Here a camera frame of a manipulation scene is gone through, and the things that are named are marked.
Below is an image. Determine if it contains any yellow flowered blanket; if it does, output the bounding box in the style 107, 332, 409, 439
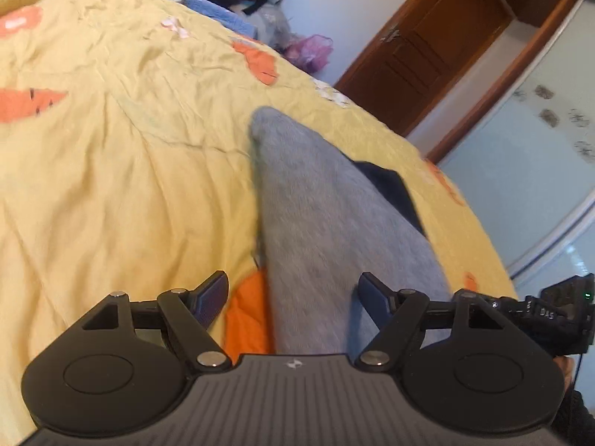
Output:
0, 0, 519, 446

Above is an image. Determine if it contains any frosted glass wardrobe door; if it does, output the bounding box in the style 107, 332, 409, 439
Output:
437, 0, 595, 291

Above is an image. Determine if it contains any light blue clear-wrapped bundle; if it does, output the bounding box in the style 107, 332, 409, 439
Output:
255, 8, 299, 54

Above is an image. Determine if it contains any brown wooden door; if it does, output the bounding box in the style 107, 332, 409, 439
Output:
334, 0, 516, 139

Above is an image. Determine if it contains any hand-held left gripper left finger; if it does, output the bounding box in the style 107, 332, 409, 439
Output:
83, 270, 232, 372

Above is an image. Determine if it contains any blue fleece blanket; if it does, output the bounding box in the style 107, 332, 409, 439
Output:
182, 0, 260, 40

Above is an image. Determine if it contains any person's right forearm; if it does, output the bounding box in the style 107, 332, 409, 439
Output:
554, 356, 595, 446

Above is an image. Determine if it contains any grey garment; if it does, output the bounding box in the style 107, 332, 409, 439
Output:
250, 106, 455, 358

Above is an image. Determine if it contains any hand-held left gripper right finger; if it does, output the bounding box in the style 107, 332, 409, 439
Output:
355, 272, 508, 372

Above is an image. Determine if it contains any purple plastic bag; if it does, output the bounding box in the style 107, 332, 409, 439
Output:
283, 33, 334, 74

